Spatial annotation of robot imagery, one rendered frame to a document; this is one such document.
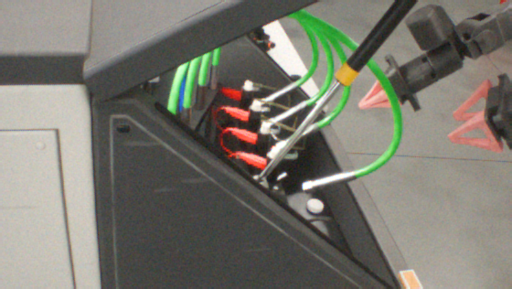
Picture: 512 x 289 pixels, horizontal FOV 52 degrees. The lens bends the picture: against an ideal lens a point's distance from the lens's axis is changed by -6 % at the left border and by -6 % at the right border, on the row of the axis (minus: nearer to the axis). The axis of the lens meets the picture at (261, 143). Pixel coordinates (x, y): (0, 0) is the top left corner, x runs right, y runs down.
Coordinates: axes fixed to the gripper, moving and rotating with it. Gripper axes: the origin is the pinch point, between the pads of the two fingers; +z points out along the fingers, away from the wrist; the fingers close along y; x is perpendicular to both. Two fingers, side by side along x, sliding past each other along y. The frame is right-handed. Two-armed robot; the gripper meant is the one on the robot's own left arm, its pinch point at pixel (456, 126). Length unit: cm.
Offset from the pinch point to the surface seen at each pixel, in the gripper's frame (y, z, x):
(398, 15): 16.8, -10.3, -27.5
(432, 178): -142, 104, 134
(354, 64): 19.5, -4.4, -25.6
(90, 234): 40, 21, -30
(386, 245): -1.5, 28.7, 25.0
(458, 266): -83, 81, 138
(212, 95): -14, 51, -16
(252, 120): -12.8, 45.5, -7.1
